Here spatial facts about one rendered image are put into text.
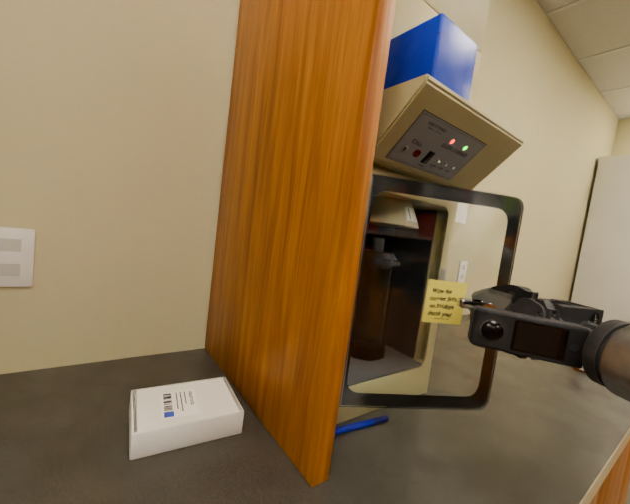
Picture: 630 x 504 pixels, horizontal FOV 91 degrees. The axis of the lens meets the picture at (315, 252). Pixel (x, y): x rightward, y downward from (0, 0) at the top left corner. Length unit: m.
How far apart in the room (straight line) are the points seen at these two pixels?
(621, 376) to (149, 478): 0.54
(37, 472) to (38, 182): 0.50
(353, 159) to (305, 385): 0.32
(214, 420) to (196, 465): 0.06
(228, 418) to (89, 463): 0.18
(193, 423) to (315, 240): 0.33
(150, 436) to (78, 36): 0.74
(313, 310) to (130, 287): 0.51
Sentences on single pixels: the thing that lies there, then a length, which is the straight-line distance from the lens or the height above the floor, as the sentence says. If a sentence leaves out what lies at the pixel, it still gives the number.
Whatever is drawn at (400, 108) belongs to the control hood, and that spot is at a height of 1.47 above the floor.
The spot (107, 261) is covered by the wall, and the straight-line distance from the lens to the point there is 0.82.
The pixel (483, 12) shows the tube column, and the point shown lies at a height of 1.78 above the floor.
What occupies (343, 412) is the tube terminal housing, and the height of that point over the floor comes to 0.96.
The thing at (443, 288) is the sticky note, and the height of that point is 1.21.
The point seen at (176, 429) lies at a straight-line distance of 0.56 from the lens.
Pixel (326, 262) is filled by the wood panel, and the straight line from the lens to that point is 0.42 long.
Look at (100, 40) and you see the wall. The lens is 0.87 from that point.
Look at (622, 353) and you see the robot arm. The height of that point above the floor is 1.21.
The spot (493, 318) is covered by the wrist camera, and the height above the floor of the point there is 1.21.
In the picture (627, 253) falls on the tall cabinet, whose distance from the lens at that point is 3.49.
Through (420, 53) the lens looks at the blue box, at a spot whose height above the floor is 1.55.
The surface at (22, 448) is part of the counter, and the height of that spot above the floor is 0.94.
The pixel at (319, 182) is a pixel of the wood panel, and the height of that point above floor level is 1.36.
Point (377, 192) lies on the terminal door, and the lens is 0.52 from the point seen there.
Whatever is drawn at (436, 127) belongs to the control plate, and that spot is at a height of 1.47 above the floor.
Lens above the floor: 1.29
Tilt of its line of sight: 5 degrees down
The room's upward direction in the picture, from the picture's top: 7 degrees clockwise
